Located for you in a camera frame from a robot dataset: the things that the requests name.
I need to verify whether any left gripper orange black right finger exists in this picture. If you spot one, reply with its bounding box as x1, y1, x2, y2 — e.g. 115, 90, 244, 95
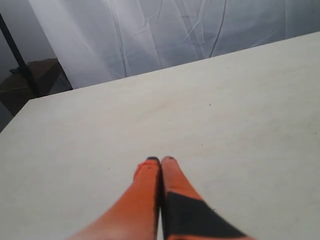
161, 156, 253, 240

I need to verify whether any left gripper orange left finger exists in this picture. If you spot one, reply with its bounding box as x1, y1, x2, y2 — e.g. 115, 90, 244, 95
69, 156, 161, 240

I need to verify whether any brown cardboard box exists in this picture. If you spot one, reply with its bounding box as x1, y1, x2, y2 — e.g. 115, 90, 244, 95
0, 57, 73, 117

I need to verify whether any white backdrop curtain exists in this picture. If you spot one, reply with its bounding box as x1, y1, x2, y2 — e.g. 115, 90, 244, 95
30, 0, 320, 89

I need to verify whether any black stand pole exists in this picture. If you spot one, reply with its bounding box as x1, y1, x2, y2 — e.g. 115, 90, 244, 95
0, 15, 42, 98

